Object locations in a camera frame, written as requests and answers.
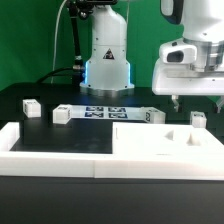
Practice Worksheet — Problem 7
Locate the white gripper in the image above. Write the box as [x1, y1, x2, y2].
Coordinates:
[152, 38, 224, 113]

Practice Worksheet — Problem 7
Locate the white square tabletop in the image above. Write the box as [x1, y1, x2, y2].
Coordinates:
[112, 122, 224, 161]

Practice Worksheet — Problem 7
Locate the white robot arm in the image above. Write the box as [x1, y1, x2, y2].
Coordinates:
[77, 0, 224, 108]

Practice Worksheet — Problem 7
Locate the AprilTag marker sheet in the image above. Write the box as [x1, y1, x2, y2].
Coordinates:
[71, 105, 143, 120]

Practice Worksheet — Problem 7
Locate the white U-shaped fence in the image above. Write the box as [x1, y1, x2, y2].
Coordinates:
[0, 122, 224, 180]

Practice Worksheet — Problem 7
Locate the black cable hose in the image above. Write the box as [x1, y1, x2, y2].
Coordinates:
[35, 66, 86, 84]

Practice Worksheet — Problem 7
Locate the white cable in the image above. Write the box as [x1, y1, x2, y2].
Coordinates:
[50, 0, 68, 84]

